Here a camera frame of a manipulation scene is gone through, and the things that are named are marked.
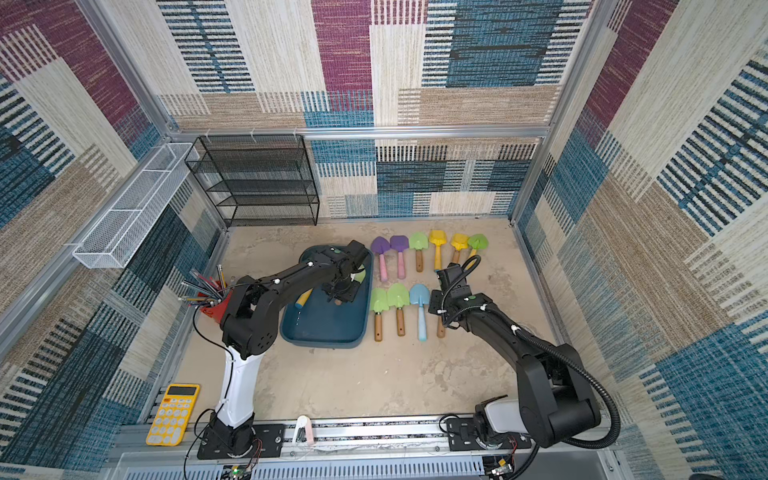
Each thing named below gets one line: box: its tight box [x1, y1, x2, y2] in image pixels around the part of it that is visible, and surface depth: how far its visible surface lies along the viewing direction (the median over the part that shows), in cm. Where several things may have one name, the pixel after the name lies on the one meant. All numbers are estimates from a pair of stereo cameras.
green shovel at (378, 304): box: [370, 287, 389, 342], surface depth 96 cm
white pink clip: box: [293, 415, 314, 446], surface depth 75 cm
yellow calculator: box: [146, 384, 201, 447], surface depth 78 cm
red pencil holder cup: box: [197, 280, 233, 323], surface depth 91 cm
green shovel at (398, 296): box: [387, 283, 410, 336], surface depth 99 cm
